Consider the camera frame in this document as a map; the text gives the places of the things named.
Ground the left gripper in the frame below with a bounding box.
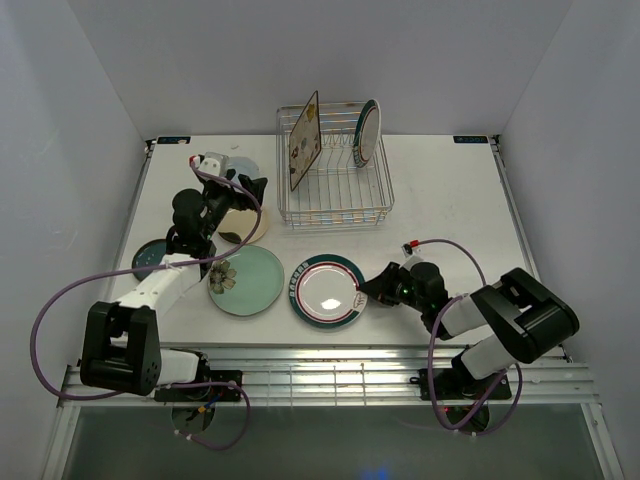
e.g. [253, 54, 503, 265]
[201, 169, 267, 240]

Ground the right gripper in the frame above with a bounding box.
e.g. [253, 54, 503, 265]
[359, 261, 428, 312]

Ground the light blue scalloped plate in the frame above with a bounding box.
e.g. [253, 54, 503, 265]
[227, 156, 260, 179]

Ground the cream plate with flowers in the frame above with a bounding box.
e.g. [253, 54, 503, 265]
[216, 209, 269, 244]

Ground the white plate teal rim front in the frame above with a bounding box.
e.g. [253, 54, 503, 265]
[288, 254, 368, 330]

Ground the white plate teal rim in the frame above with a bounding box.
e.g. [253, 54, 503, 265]
[352, 99, 381, 168]
[288, 254, 368, 330]

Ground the square floral plate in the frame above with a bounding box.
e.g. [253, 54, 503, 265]
[288, 91, 322, 191]

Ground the mint green flower plate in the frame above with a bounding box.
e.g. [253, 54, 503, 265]
[207, 245, 284, 317]

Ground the white plate teal rim back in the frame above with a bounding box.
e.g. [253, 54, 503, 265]
[352, 99, 381, 168]

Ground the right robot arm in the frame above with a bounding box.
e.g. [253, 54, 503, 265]
[289, 240, 579, 399]

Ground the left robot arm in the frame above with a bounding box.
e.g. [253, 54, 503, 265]
[80, 180, 254, 400]

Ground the dark label sticker left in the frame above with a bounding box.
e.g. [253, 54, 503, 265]
[156, 136, 191, 145]

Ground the dark label sticker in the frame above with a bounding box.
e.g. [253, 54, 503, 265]
[156, 136, 191, 145]
[453, 135, 489, 144]

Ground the dark teal saucer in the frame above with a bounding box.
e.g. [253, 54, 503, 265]
[131, 239, 166, 269]

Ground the dark label sticker right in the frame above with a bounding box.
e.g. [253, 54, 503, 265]
[453, 135, 489, 144]

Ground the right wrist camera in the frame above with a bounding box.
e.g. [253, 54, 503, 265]
[402, 241, 424, 271]

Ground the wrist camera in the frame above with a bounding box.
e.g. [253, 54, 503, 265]
[197, 152, 229, 176]
[402, 241, 424, 271]

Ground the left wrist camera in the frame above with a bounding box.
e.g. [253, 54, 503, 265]
[197, 152, 229, 176]

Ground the metal wire dish rack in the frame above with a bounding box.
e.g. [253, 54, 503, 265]
[276, 101, 395, 229]

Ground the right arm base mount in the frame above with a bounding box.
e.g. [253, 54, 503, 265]
[409, 368, 512, 401]

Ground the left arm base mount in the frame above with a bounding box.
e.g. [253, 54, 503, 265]
[153, 370, 243, 404]

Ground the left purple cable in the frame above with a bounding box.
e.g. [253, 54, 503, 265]
[29, 157, 264, 451]

